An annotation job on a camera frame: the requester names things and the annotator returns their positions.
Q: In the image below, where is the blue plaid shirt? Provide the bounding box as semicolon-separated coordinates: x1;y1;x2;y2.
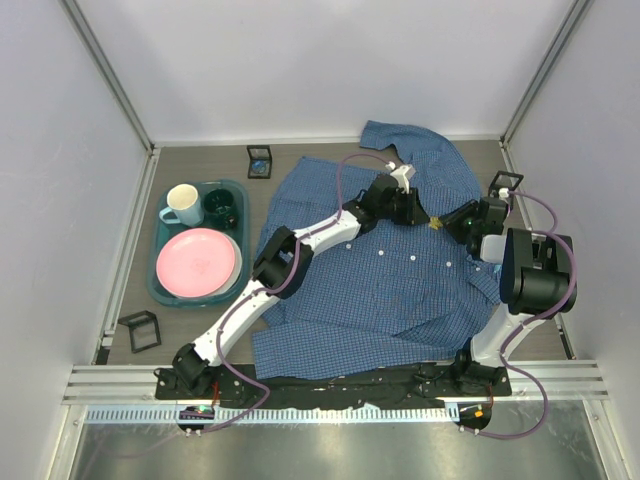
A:
252;120;500;380

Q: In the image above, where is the gold leaf brooch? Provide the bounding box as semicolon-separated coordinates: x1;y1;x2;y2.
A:
428;217;443;230

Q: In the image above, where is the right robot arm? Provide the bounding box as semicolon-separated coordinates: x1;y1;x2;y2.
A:
439;190;577;395

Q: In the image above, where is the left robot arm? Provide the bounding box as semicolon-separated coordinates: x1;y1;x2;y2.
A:
172;166;430;397

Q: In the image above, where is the black display box back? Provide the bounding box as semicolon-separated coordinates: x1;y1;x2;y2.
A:
246;145;273;179

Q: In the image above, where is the dark green mug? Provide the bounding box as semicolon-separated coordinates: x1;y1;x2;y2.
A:
203;188;238;230

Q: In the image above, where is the pink plate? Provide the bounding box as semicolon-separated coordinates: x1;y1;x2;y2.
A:
155;228;242;300

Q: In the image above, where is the light blue mug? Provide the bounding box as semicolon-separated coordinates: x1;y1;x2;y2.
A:
158;184;205;227

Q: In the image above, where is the teal plastic tray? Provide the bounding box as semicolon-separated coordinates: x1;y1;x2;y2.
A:
147;179;250;308

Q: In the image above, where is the black display box right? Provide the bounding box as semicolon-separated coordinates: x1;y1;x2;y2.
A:
488;170;524;199

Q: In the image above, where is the black display box front-left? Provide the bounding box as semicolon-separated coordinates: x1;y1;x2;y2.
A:
117;310;162;354

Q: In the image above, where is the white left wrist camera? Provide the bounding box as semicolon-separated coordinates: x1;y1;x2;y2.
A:
390;164;416;194

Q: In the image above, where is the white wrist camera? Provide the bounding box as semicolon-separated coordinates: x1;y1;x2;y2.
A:
390;164;416;194
498;187;513;216

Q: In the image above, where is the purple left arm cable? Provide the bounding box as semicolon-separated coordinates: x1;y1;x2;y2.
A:
202;153;396;434

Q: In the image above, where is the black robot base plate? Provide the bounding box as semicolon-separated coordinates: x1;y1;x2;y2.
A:
154;363;512;410

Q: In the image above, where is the white slotted cable duct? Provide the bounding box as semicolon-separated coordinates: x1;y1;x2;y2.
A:
85;403;459;426

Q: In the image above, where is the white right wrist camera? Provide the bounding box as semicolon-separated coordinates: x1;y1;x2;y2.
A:
498;187;513;216

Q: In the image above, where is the aluminium frame rail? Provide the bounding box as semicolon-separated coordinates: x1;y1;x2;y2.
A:
59;0;155;153

